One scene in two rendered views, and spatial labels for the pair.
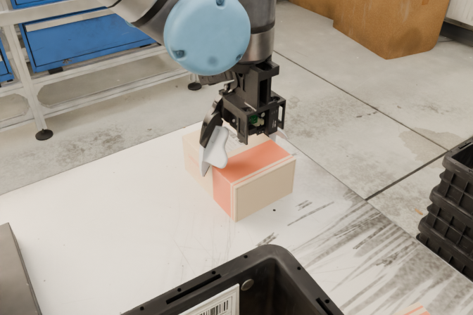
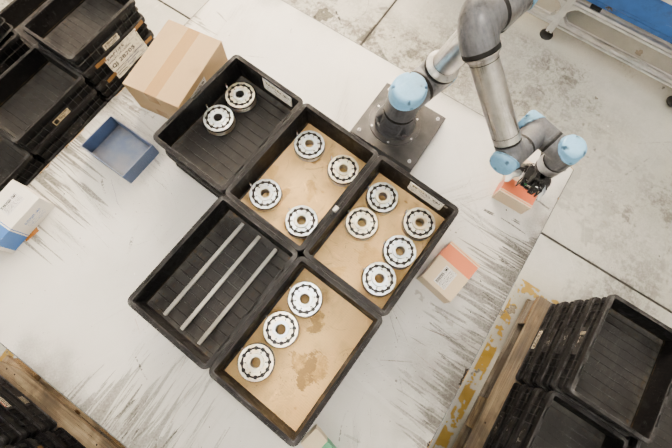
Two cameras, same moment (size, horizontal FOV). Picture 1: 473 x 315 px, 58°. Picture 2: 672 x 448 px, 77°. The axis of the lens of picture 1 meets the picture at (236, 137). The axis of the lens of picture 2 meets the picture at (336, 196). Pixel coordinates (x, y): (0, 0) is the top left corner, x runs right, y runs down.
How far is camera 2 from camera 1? 1.01 m
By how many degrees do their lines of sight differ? 47
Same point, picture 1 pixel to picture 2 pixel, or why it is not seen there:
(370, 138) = not seen: outside the picture
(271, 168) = (518, 200)
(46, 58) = not seen: outside the picture
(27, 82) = (572, 0)
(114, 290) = (442, 169)
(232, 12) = (506, 167)
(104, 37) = (651, 16)
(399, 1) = not seen: outside the picture
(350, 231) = (510, 243)
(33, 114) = (553, 19)
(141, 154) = not seen: hidden behind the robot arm
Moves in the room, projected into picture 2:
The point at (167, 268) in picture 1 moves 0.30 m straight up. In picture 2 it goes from (458, 181) to (489, 147)
